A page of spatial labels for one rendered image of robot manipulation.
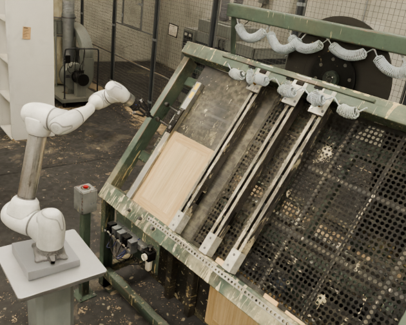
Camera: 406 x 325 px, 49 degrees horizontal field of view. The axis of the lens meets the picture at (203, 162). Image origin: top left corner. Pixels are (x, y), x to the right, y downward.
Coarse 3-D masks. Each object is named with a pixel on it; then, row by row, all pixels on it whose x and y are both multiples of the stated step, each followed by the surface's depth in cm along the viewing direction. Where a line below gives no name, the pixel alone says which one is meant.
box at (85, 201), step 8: (88, 184) 315; (80, 192) 305; (88, 192) 306; (96, 192) 311; (80, 200) 307; (88, 200) 308; (96, 200) 313; (80, 208) 309; (88, 208) 311; (96, 208) 316
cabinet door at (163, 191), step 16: (176, 144) 309; (192, 144) 300; (160, 160) 311; (176, 160) 303; (192, 160) 295; (208, 160) 288; (160, 176) 305; (176, 176) 298; (192, 176) 290; (144, 192) 308; (160, 192) 300; (176, 192) 292; (144, 208) 301; (160, 208) 294; (176, 208) 287
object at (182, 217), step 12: (252, 72) 268; (252, 84) 280; (252, 96) 282; (240, 108) 283; (252, 108) 281; (240, 120) 279; (228, 132) 281; (240, 132) 282; (228, 144) 279; (216, 156) 281; (204, 168) 280; (216, 168) 279; (204, 180) 276; (192, 192) 278; (204, 192) 280; (192, 204) 277; (180, 216) 276; (180, 228) 277
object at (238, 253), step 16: (320, 112) 246; (304, 128) 252; (320, 128) 253; (304, 144) 248; (288, 160) 250; (288, 176) 248; (272, 192) 250; (256, 208) 249; (272, 208) 249; (256, 224) 245; (240, 240) 247; (240, 256) 245
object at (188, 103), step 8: (200, 88) 316; (192, 96) 315; (184, 104) 316; (192, 104) 317; (184, 112) 314; (176, 128) 315; (168, 136) 312; (160, 144) 313; (160, 152) 313; (152, 160) 312; (144, 168) 313; (144, 176) 311; (136, 184) 311; (128, 192) 312; (136, 192) 311
